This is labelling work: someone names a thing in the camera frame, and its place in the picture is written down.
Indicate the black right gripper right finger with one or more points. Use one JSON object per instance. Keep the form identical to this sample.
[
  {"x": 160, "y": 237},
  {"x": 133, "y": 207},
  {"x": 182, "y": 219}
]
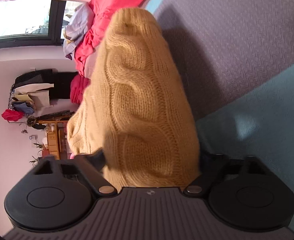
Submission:
[{"x": 212, "y": 172}]

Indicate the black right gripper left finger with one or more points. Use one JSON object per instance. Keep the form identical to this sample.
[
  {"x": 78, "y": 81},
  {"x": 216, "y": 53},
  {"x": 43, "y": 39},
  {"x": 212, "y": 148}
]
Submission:
[{"x": 90, "y": 167}]

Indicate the tan cable-knit cardigan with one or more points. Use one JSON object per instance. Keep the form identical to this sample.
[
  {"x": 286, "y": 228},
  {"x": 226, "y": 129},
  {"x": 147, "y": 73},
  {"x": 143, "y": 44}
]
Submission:
[{"x": 135, "y": 109}]

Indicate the hanging clothes on rack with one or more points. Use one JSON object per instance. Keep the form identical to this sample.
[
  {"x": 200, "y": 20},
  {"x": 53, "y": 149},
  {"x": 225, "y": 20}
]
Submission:
[{"x": 35, "y": 90}]

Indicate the light blue crumpled clothes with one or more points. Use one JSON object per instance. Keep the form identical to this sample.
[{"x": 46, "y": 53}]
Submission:
[{"x": 74, "y": 32}]

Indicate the wooden bookshelf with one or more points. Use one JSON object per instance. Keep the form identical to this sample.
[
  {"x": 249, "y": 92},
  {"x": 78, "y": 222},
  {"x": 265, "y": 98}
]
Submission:
[{"x": 57, "y": 144}]

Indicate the stack of pink towels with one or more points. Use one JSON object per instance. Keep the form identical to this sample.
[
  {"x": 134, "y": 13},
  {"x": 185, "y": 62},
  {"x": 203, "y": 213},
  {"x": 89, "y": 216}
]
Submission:
[{"x": 78, "y": 86}]

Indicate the red hat on rack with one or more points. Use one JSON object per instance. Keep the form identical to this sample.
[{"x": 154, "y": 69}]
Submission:
[{"x": 12, "y": 115}]

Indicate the blue grey patterned bedsheet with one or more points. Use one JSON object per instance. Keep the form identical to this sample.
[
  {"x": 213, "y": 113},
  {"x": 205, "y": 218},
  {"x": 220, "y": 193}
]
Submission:
[{"x": 236, "y": 60}]

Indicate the dark framed window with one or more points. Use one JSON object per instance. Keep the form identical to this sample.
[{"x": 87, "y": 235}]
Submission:
[{"x": 26, "y": 23}]

